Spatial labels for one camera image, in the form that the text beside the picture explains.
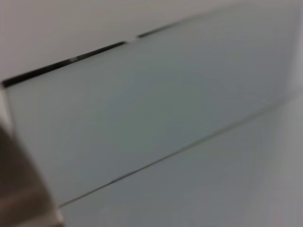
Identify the stainless steel mixing bowl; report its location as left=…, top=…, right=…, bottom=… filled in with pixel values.
left=0, top=111, right=63, bottom=227

